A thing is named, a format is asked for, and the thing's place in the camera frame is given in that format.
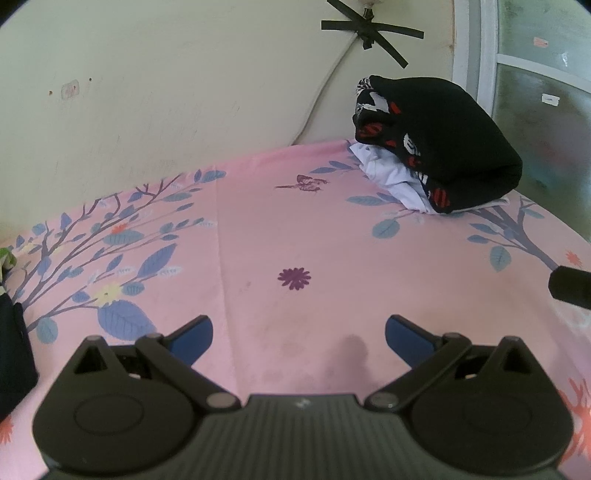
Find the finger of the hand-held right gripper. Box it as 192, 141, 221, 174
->
548, 264, 591, 311

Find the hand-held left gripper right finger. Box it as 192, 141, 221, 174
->
364, 314, 549, 414

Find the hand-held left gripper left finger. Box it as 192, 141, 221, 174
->
58, 315, 242, 412

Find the black garment with red print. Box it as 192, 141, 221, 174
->
353, 75, 524, 215

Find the pink floral bedsheet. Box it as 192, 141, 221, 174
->
0, 137, 591, 480

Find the white cloth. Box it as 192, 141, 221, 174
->
348, 141, 511, 216

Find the plain black garment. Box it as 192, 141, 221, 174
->
0, 290, 39, 424

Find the white framed frosted window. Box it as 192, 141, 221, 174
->
451, 0, 591, 224

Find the black tape cross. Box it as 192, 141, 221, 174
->
321, 0, 425, 69

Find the grey wall cable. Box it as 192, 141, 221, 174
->
289, 39, 366, 147

